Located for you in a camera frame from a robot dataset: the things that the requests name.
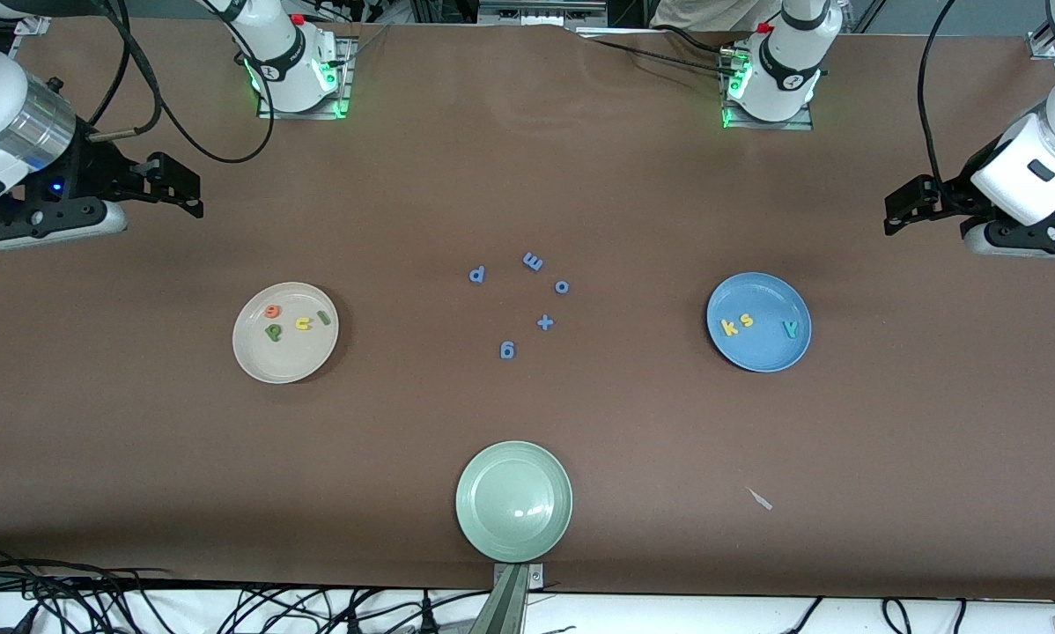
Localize beige round plate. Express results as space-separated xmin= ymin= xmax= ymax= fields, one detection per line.
xmin=232 ymin=282 xmax=340 ymax=385

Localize blue round plate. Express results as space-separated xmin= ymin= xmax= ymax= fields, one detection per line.
xmin=706 ymin=272 xmax=813 ymax=373

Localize person in beige clothing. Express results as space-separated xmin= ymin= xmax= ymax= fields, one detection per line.
xmin=649 ymin=0 xmax=784 ymax=32

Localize brown table cover sheet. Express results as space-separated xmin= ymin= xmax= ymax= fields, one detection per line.
xmin=0 ymin=13 xmax=1055 ymax=604

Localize green round plate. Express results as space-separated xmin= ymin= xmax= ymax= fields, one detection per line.
xmin=455 ymin=441 xmax=574 ymax=564

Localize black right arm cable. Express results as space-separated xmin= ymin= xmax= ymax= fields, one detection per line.
xmin=83 ymin=0 xmax=275 ymax=166

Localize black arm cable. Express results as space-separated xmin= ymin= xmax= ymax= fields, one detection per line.
xmin=915 ymin=0 xmax=960 ymax=188
xmin=83 ymin=0 xmax=275 ymax=166

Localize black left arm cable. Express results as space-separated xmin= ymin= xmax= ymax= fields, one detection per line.
xmin=915 ymin=0 xmax=960 ymax=188

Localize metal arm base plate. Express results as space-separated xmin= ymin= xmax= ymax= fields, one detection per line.
xmin=719 ymin=44 xmax=815 ymax=131
xmin=257 ymin=35 xmax=352 ymax=120

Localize grey metal frame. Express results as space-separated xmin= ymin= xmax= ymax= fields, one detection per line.
xmin=477 ymin=0 xmax=608 ymax=26

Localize black cable tangle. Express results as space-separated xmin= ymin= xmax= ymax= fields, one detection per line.
xmin=0 ymin=542 xmax=181 ymax=634
xmin=224 ymin=583 xmax=462 ymax=634

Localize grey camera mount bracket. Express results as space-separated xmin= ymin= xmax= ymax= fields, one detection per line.
xmin=470 ymin=564 xmax=546 ymax=634

